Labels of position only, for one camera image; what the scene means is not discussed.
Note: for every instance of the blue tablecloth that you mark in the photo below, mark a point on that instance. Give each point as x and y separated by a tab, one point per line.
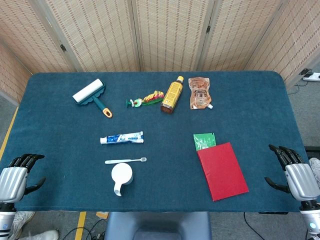
162	125

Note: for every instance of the woven folding screen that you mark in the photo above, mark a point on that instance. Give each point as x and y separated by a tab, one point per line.
170	37

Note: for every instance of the teal lint roller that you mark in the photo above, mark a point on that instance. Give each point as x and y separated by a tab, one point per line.
87	91

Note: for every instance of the colourful feather shuttlecock toy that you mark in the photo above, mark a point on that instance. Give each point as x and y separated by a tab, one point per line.
152	97

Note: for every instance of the red notebook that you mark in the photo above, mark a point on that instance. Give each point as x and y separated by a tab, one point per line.
222	172

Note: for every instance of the white toothbrush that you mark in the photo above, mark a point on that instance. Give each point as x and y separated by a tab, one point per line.
143	159

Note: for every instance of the black screen hinge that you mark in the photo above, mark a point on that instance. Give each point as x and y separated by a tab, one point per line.
63	48
208	28

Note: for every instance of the brown spout pouch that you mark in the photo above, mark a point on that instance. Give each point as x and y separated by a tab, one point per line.
200	93

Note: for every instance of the white power strip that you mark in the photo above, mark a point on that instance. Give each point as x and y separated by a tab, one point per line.
313	77

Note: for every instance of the blue white toothpaste tube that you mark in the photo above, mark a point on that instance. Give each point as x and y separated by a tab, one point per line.
122	137

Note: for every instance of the yellow label sauce bottle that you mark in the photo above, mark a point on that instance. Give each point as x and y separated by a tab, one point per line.
172	95

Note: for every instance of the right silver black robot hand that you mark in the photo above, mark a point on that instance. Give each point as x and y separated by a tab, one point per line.
303	180

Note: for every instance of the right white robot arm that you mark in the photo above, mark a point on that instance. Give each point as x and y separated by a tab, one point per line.
311	222

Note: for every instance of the green sachet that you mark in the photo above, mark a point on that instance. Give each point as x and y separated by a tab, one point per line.
203	141

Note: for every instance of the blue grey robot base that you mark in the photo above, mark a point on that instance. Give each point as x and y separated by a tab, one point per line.
157	225

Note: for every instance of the white sneaker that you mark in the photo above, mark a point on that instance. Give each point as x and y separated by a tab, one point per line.
22	221
42	235
315	170

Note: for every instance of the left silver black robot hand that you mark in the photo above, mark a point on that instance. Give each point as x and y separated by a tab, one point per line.
12	180

